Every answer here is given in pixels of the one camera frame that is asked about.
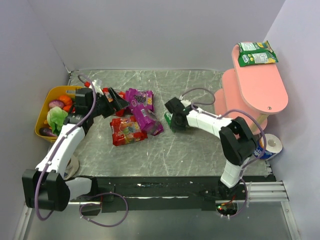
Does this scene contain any red candy bag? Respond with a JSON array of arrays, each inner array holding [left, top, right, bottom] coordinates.
[[109, 116, 148, 146], [102, 87, 129, 117]]

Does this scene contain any pink three-tier shelf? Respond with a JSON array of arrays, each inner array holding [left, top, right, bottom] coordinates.
[[214, 44, 289, 129]]

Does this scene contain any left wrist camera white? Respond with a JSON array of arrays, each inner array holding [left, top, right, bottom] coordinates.
[[84, 79, 104, 95]]

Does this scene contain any purple candy bag upper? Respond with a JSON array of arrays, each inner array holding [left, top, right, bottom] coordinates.
[[125, 88, 154, 114]]

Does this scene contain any purple candy bag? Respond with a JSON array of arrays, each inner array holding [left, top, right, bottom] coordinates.
[[132, 105, 164, 136], [125, 88, 154, 114]]

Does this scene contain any red candy bag upper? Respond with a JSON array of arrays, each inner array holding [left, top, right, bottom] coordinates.
[[102, 87, 129, 117]]

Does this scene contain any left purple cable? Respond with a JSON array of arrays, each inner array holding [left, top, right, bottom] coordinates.
[[34, 74, 130, 228]]

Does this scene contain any purple toy eggplant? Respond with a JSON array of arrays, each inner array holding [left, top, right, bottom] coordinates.
[[39, 127, 57, 138]]

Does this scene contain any green candy bag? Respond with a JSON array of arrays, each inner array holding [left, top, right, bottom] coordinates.
[[164, 112, 172, 130], [237, 40, 278, 67]]

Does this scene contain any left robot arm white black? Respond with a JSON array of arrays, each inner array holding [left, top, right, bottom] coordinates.
[[22, 87, 129, 212]]

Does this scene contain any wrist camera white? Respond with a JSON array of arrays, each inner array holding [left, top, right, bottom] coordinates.
[[84, 79, 104, 95], [180, 99, 194, 113]]

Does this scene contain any orange toy fruit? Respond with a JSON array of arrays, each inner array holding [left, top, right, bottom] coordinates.
[[58, 95, 73, 106]]

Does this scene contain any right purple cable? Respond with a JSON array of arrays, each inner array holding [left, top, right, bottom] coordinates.
[[181, 87, 267, 221]]

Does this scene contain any red candy bag lower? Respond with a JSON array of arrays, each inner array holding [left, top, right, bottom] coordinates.
[[109, 116, 148, 146]]

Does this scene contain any green toy cabbage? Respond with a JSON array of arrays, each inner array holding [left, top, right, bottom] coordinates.
[[46, 106, 68, 136]]

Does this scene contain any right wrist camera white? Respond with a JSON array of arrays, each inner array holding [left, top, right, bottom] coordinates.
[[180, 99, 194, 113]]

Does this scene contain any toilet paper roll blue wrapper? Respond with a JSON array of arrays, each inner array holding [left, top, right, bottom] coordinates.
[[253, 133, 283, 160]]

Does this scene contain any aluminium frame rail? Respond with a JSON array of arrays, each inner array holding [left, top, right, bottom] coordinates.
[[23, 181, 290, 206]]

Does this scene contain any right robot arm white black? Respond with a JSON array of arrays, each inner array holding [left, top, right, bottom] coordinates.
[[165, 97, 257, 189]]

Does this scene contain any purple toy onion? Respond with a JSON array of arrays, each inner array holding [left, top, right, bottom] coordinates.
[[48, 99, 65, 109]]

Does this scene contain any yellow basket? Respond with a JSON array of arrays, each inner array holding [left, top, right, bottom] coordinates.
[[34, 85, 82, 143]]

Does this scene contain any purple candy bag lower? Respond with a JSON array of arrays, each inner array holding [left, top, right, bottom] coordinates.
[[132, 105, 164, 136]]

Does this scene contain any purple cable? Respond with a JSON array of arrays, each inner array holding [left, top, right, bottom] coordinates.
[[34, 74, 130, 228], [181, 87, 267, 221]]

